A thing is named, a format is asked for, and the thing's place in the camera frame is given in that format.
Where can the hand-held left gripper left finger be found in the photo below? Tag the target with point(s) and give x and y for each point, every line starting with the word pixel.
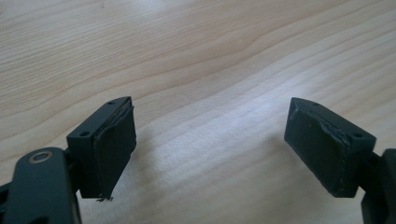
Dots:
pixel 106 149

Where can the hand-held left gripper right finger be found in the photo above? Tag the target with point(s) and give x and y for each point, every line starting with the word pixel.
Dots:
pixel 323 146

